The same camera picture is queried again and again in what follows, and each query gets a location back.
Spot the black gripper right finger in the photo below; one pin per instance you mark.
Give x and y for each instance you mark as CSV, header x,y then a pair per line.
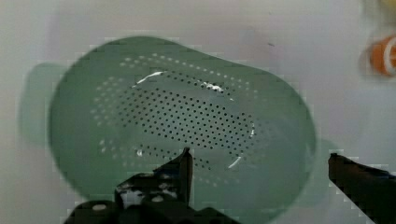
x,y
372,190

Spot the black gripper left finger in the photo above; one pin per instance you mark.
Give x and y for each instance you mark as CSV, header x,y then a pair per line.
x,y
171,180

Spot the green plastic strainer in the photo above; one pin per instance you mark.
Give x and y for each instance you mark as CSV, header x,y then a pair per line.
x,y
131,105

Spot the orange slice toy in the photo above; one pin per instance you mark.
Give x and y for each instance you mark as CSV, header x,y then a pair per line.
x,y
379,58

